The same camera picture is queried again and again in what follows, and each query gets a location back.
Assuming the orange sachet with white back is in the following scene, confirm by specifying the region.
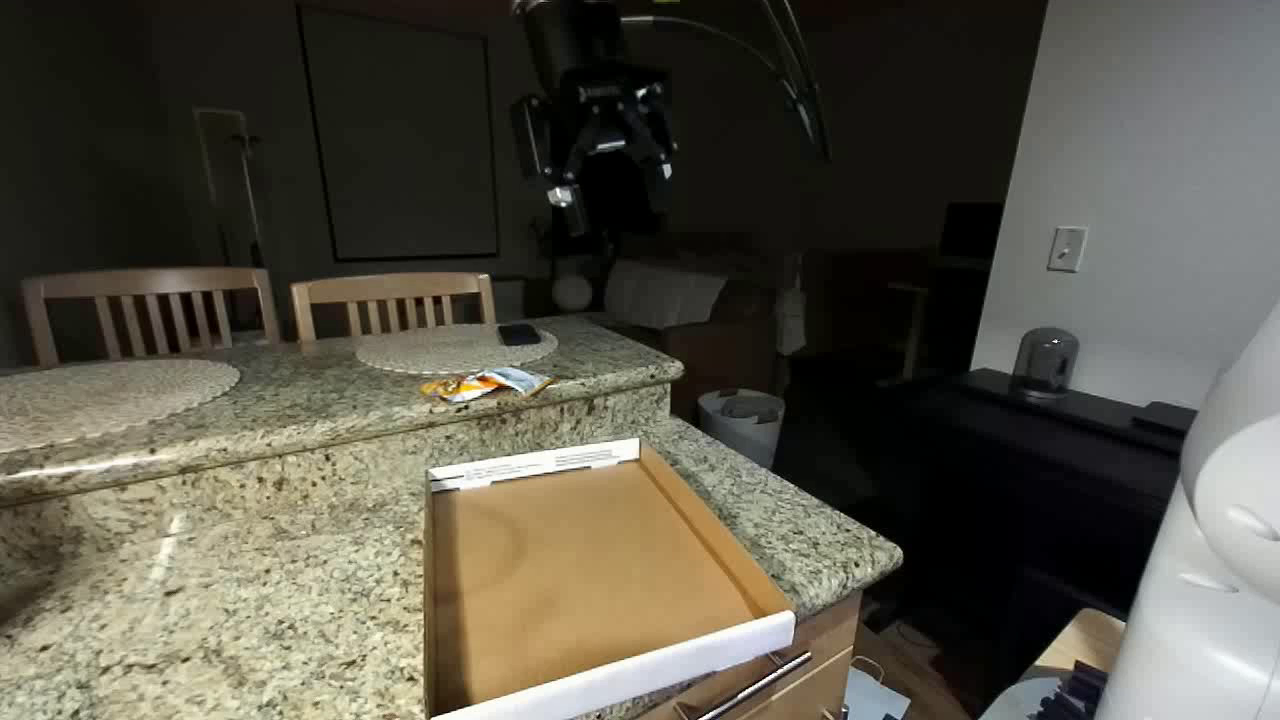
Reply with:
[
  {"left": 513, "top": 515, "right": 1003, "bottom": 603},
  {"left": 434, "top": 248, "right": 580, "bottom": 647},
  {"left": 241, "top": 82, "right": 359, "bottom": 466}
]
[{"left": 478, "top": 362, "right": 554, "bottom": 398}]

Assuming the small round white object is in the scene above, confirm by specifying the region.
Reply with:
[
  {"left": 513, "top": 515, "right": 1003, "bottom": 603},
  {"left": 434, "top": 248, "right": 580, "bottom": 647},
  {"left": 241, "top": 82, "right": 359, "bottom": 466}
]
[{"left": 548, "top": 273, "right": 598, "bottom": 314}]

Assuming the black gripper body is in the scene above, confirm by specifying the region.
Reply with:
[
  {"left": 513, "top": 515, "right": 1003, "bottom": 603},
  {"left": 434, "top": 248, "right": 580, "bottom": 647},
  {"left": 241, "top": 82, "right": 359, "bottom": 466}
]
[{"left": 521, "top": 75, "right": 681, "bottom": 191}]

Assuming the light wooden board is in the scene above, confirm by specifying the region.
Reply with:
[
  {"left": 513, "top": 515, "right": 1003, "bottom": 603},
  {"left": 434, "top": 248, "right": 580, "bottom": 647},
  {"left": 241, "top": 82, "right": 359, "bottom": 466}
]
[{"left": 1031, "top": 609, "right": 1134, "bottom": 677}]

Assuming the white trash bin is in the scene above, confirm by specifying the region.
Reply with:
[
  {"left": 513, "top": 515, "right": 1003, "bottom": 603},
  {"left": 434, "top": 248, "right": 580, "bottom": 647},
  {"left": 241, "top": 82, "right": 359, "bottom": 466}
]
[{"left": 698, "top": 385, "right": 789, "bottom": 471}]

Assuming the white bag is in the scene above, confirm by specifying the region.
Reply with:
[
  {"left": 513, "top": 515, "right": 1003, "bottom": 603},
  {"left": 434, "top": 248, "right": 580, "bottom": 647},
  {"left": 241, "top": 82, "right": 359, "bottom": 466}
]
[{"left": 603, "top": 257, "right": 734, "bottom": 330}]

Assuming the round woven placemat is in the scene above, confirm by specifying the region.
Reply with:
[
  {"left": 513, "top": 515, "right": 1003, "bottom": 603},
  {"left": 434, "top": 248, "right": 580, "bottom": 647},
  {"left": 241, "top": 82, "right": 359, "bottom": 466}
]
[
  {"left": 0, "top": 355, "right": 246, "bottom": 454},
  {"left": 353, "top": 320, "right": 562, "bottom": 381}
]

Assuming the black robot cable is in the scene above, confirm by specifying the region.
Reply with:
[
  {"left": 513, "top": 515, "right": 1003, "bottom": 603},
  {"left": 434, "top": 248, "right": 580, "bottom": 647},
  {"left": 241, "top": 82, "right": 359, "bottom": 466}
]
[{"left": 622, "top": 0, "right": 834, "bottom": 166}]

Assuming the dark sideboard cabinet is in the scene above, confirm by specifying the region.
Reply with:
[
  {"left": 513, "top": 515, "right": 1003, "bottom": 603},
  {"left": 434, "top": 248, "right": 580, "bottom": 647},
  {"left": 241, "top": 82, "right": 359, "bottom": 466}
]
[{"left": 875, "top": 369, "right": 1196, "bottom": 672}]

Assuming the metal kettle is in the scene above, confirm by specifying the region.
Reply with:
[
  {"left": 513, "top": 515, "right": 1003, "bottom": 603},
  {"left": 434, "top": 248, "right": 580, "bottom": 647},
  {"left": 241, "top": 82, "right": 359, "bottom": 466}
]
[{"left": 1010, "top": 324, "right": 1079, "bottom": 396}]

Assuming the flat cardboard box white rim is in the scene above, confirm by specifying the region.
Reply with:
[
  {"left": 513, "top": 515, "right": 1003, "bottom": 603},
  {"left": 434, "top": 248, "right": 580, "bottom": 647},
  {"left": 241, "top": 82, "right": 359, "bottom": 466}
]
[{"left": 422, "top": 436, "right": 799, "bottom": 720}]

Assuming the metal drawer handle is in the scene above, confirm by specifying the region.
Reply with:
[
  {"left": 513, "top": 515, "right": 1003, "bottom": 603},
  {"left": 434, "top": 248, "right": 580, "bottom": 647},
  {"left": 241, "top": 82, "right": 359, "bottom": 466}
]
[{"left": 694, "top": 647, "right": 815, "bottom": 720}]

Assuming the wooden slat-back chair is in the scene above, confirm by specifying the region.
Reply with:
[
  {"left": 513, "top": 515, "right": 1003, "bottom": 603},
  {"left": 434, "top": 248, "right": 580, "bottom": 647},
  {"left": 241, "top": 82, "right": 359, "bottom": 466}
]
[
  {"left": 16, "top": 265, "right": 285, "bottom": 372},
  {"left": 290, "top": 269, "right": 500, "bottom": 347}
]

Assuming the white light switch plate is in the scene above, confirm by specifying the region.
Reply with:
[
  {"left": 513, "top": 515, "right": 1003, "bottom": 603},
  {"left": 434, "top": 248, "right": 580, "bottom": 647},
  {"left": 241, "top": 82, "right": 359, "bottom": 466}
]
[{"left": 1043, "top": 219, "right": 1093, "bottom": 277}]

